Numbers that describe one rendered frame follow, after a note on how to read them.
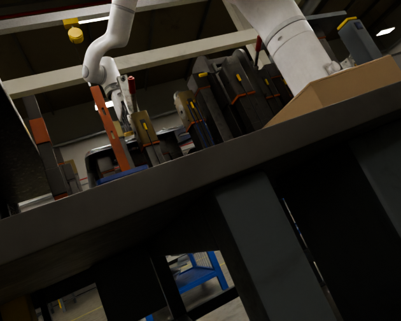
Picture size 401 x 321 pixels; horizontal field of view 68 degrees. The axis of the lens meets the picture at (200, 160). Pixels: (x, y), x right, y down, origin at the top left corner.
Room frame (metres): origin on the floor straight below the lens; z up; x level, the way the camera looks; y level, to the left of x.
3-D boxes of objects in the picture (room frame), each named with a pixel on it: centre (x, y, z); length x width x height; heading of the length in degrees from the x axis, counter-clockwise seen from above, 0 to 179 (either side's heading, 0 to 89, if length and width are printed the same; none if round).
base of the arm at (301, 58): (0.75, -0.35, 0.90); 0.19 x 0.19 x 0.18
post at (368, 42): (1.19, -0.81, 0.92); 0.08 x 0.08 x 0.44; 24
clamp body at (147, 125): (0.95, 0.13, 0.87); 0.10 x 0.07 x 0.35; 24
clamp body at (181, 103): (1.00, -0.04, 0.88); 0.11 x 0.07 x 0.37; 24
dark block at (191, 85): (1.01, -0.10, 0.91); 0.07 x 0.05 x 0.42; 24
